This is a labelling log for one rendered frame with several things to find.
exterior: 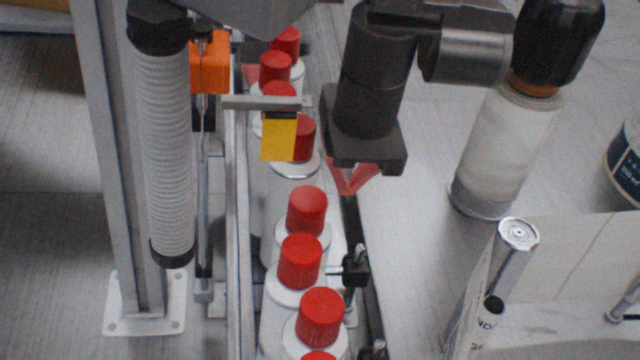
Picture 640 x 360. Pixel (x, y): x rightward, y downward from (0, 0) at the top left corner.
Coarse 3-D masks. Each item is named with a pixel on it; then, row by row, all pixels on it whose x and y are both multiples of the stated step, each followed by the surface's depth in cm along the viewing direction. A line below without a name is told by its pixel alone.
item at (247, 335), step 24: (240, 72) 83; (240, 120) 76; (240, 144) 74; (240, 168) 71; (240, 192) 68; (240, 216) 66; (240, 240) 64; (240, 264) 62; (240, 288) 60; (240, 312) 58; (240, 336) 57
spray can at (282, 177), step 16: (304, 128) 58; (304, 144) 58; (304, 160) 60; (320, 160) 62; (272, 176) 61; (288, 176) 60; (304, 176) 60; (272, 192) 63; (288, 192) 61; (272, 208) 64; (272, 224) 66; (272, 240) 67
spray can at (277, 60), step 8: (264, 56) 65; (272, 56) 65; (280, 56) 66; (288, 56) 66; (264, 64) 64; (272, 64) 64; (280, 64) 65; (288, 64) 65; (264, 72) 65; (272, 72) 64; (280, 72) 65; (288, 72) 65; (264, 80) 66; (272, 80) 65; (280, 80) 65; (288, 80) 66; (256, 88) 67; (256, 112) 68; (248, 120) 70; (248, 128) 71; (248, 136) 72; (248, 144) 72; (248, 152) 73; (248, 160) 74; (248, 168) 75
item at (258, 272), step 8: (240, 32) 104; (248, 88) 94; (248, 112) 90; (256, 240) 74; (256, 248) 74; (256, 256) 73; (256, 264) 72; (256, 272) 71; (264, 272) 71; (256, 280) 70; (264, 280) 71; (256, 288) 70; (256, 296) 69; (256, 304) 68; (256, 312) 68; (256, 320) 67; (256, 328) 66; (256, 336) 66; (256, 344) 65; (256, 352) 64
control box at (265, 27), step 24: (168, 0) 33; (192, 0) 32; (216, 0) 31; (240, 0) 30; (264, 0) 30; (288, 0) 31; (312, 0) 34; (240, 24) 31; (264, 24) 31; (288, 24) 32
